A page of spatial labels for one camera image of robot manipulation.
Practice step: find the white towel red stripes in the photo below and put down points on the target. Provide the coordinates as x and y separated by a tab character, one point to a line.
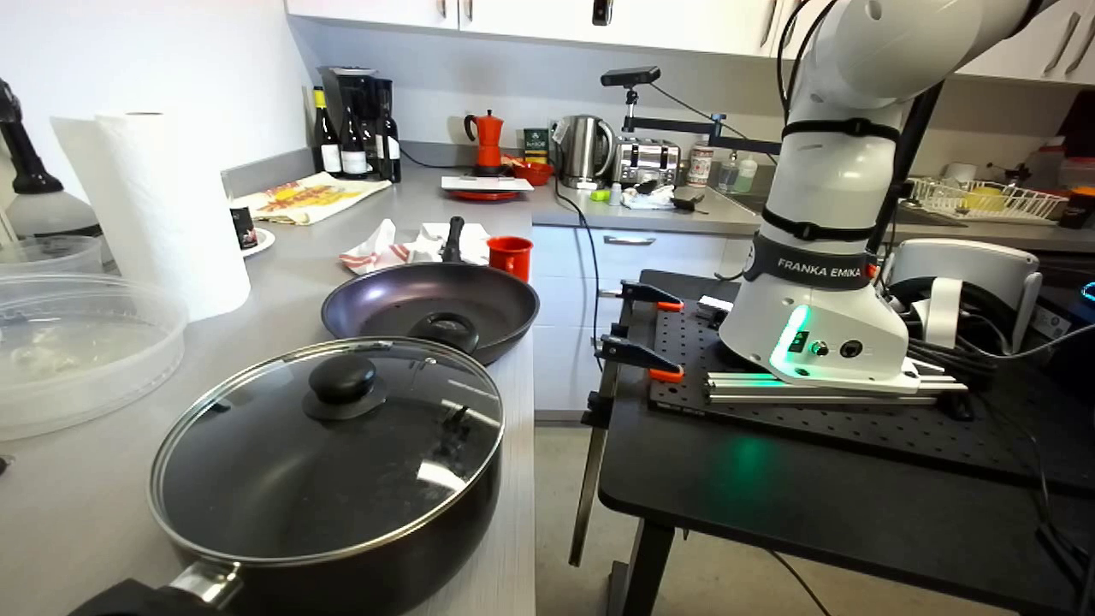
369	247
428	240

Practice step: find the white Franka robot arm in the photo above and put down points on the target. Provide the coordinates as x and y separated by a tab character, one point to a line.
831	172

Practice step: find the black frying pan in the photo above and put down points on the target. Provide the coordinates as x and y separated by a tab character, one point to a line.
386	304

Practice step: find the white paper towel roll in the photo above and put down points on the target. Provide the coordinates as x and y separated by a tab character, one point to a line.
158	216

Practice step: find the red cup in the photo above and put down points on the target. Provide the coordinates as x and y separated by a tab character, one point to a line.
511	262

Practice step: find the white lower cabinet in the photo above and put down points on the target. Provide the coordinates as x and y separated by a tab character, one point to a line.
637	320

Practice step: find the red plate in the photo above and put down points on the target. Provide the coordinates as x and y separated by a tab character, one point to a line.
484	198

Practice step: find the small red bowl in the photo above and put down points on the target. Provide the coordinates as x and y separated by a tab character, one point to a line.
536	172

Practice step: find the white rectangular tray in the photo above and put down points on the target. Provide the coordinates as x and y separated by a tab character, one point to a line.
487	184

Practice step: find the steel electric kettle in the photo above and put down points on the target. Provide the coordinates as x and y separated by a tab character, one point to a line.
585	153

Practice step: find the small dark green box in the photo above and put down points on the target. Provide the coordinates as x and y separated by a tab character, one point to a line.
536	142

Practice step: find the red moka pot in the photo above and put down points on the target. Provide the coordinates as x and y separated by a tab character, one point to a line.
487	142

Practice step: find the silver toaster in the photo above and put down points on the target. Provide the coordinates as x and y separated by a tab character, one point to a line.
651	161

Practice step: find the dark wine bottle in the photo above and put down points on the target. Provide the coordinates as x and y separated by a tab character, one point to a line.
391	153
326	137

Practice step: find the black coffee machine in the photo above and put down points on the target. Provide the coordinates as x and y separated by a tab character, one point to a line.
359	103

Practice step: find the small white plate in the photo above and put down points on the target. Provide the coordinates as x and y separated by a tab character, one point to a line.
264	245

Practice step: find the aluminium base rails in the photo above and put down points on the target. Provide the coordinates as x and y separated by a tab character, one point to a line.
831	387

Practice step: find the black perforated breadboard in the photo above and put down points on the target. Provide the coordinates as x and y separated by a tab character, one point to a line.
821	430

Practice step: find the glass pot lid black knob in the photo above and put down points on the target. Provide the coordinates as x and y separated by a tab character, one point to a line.
285	467

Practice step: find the black lidded cooking pot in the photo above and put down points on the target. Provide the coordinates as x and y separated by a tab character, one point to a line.
363	566

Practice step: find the white upper cabinets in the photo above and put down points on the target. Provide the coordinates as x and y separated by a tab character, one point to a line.
685	23

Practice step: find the black table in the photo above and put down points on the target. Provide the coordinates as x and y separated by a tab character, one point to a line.
798	515

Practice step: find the white VR headset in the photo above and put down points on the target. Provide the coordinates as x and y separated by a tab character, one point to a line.
968	286

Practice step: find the clear plastic container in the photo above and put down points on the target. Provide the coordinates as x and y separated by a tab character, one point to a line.
81	355

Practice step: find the spray bottle black trigger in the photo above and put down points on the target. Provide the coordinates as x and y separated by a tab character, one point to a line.
45	210

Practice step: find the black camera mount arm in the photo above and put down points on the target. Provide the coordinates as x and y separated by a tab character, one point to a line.
632	78

